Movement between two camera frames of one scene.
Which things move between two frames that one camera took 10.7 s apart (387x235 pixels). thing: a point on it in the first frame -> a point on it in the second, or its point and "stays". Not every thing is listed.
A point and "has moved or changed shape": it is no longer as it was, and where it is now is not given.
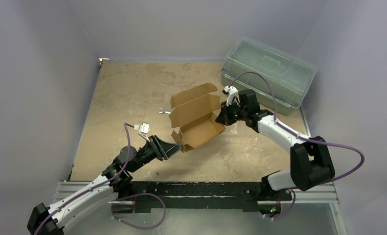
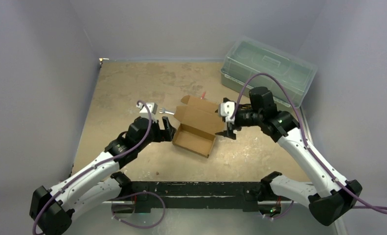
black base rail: [202, 196] stays
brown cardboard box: [194, 111] has moved or changed shape
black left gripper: [162, 150] -> [163, 135]
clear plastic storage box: [280, 78] stays
